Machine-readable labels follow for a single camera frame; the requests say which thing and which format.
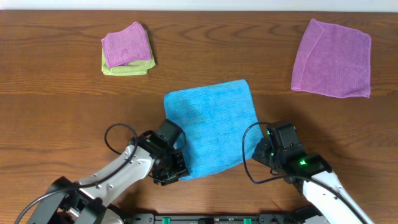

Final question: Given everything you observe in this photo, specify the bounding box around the folded purple cloth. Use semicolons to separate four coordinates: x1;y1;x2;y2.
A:
101;22;152;68

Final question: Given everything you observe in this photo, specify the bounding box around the folded green cloth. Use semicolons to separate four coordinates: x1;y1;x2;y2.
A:
101;46;155;76

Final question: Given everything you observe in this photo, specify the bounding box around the blue microfiber cloth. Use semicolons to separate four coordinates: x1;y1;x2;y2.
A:
164;80;264;180

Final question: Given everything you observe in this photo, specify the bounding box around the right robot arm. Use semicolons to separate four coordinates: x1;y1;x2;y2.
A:
245;121;373;223

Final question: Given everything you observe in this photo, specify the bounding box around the large purple cloth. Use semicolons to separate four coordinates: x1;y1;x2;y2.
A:
291;19;371;98

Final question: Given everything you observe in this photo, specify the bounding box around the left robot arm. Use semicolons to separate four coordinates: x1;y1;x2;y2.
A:
16;119;189;223

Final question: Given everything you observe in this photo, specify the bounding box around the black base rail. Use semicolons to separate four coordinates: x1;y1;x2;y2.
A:
125;213;300;224

